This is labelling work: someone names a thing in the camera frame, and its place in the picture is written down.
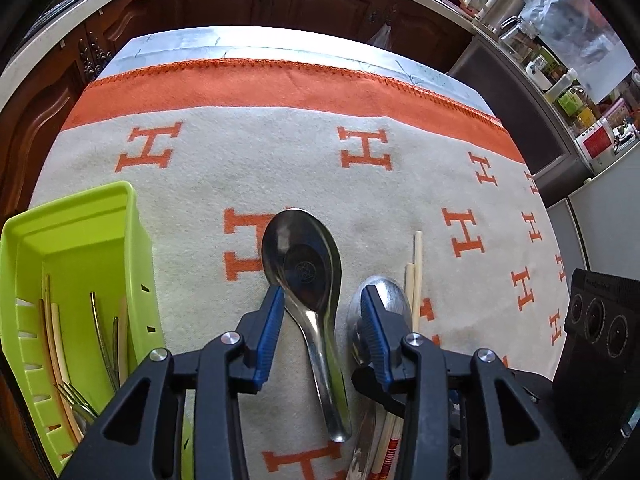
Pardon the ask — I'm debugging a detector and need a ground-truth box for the colourful printed packet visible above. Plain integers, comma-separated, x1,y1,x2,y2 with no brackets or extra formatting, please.
600,70,640,151

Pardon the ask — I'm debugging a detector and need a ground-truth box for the orange beige printed blanket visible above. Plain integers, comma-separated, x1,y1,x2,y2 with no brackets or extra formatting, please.
27,57,571,480

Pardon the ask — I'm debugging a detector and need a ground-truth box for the glass jar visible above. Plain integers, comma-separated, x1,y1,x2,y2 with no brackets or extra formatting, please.
497,16,538,61

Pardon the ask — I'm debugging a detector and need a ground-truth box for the crumpled clear plastic sheet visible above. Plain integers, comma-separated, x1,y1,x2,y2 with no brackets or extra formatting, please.
510,0,636,106

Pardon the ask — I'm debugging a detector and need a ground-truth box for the pale chopstick red striped end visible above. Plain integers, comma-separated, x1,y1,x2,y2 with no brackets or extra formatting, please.
370,263,417,480

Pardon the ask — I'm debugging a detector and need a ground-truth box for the bundle of wooden chopsticks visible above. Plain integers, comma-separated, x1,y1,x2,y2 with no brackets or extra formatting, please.
385,231,424,480

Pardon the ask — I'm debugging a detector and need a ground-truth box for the white plastic bottle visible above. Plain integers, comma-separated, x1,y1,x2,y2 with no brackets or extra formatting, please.
545,67,578,103

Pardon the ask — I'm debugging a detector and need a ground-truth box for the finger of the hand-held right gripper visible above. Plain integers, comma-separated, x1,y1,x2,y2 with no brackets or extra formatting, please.
352,366,404,417

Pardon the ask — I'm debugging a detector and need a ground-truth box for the bunch of brown wooden chopsticks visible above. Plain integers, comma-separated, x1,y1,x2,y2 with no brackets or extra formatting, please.
37,274,130,461

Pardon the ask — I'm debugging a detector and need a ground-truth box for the green label oil bottle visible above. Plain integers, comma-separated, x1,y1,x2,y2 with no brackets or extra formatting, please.
557,85,591,118

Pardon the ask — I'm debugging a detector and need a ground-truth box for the red label tub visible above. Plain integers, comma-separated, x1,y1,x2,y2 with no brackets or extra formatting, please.
575,117,618,161

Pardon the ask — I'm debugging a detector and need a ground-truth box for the metal soup spoon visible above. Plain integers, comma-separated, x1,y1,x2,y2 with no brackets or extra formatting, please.
260,208,354,444

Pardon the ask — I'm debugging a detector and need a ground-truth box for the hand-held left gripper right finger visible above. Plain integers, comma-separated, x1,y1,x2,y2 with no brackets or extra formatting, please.
360,283,583,480

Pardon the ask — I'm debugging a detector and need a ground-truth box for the silver table knife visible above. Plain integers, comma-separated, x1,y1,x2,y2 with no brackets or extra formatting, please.
90,291,115,388

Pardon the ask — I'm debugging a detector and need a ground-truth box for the white plastic bag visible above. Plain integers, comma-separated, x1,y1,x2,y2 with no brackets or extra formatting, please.
367,22,396,51

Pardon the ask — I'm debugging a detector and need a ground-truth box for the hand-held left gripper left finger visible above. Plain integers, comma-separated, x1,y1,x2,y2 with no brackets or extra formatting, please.
57,284,287,480

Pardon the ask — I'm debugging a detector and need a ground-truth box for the green plastic utensil tray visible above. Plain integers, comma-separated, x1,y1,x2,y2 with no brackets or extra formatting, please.
0,181,195,480

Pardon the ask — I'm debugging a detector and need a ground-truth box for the metal fork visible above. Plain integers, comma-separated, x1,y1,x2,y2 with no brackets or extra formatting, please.
52,381,98,423

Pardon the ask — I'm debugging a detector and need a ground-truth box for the pale blue table cover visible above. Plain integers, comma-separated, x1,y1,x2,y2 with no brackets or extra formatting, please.
95,25,493,116

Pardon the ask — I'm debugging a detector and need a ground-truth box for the medium metal spoon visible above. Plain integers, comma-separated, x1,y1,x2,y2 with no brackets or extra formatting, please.
346,274,413,480

